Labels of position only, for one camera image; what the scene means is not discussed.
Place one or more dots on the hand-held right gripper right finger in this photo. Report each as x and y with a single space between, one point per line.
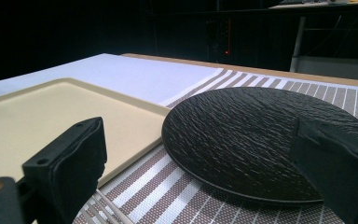
335 168

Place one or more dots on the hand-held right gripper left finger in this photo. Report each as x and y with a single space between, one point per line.
71 168

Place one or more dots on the black textured round plate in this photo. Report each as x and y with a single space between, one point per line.
236 140

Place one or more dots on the beige rectangular tray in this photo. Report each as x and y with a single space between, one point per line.
28 118

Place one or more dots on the brown white striped placemat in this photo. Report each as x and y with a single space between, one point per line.
174 193

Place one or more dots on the white cloth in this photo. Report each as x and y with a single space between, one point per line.
124 74

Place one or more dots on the metal stand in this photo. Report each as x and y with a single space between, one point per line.
298 43

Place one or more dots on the dark equipment rack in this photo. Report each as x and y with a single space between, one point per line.
220 34

